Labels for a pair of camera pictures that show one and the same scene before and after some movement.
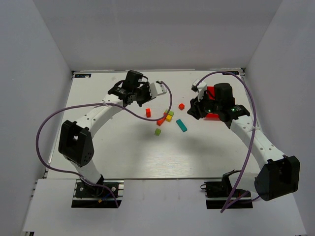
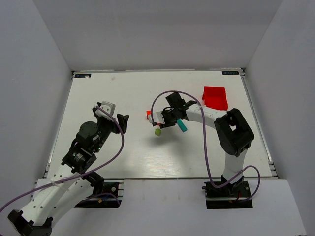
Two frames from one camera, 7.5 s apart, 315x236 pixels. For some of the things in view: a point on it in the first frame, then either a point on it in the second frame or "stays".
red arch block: x=148 y=111 stays
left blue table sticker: x=82 y=75 stays
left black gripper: x=144 y=96 to x=114 y=124
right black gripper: x=195 y=109 to x=168 y=118
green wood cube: x=157 y=132 stays
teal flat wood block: x=181 y=125 stays
